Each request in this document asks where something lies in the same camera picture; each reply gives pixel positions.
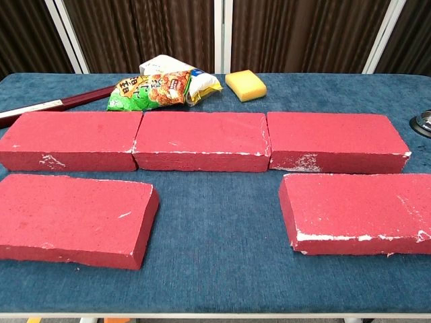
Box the red brick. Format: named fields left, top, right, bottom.
left=0, top=111, right=144, bottom=172
left=267, top=111, right=412, bottom=175
left=0, top=174, right=160, bottom=271
left=132, top=112, right=272, bottom=174
left=278, top=172, right=431, bottom=256

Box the metal bowl at edge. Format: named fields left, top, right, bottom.
left=409, top=109, right=431, bottom=139

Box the blue felt table cover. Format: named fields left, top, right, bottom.
left=0, top=73, right=431, bottom=316

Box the white yellow snack bag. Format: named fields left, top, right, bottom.
left=139, top=55, right=224, bottom=108

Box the yellow sponge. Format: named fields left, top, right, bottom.
left=224, top=69, right=268, bottom=103

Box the green orange snack bag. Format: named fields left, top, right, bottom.
left=106, top=70, right=193, bottom=112

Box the brown pleated partition panel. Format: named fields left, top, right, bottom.
left=63, top=0, right=216, bottom=74
left=375, top=0, right=431, bottom=77
left=0, top=0, right=73, bottom=80
left=230, top=0, right=393, bottom=74

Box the long dark red box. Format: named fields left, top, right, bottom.
left=0, top=85, right=117, bottom=129

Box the white partition post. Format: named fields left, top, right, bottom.
left=362, top=0, right=410, bottom=74
left=45, top=0, right=90, bottom=74
left=213, top=0, right=233, bottom=74

